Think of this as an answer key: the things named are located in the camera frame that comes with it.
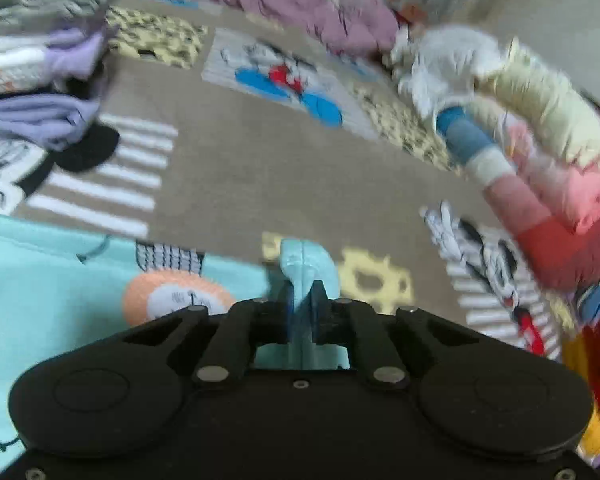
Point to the white patterned folded blanket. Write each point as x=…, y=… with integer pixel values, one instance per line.
x=27, y=68

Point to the brown Mickey Mouse blanket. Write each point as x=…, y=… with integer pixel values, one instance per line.
x=218, y=135

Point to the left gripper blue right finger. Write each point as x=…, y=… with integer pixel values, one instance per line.
x=347, y=321

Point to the white crumpled cloth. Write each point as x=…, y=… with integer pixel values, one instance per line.
x=440, y=66

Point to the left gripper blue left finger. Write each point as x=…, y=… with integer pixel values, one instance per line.
x=257, y=321

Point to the teal patterned children's garment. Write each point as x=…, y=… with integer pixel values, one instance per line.
x=62, y=288

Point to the striped red pink rolled quilt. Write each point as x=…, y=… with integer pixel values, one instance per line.
x=560, y=257

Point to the cream ruffled quilt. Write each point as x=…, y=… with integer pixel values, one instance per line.
x=566, y=126

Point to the grey folded blanket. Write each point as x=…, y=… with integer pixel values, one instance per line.
x=24, y=17

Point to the lavender folded sheet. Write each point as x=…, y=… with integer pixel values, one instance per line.
x=50, y=120

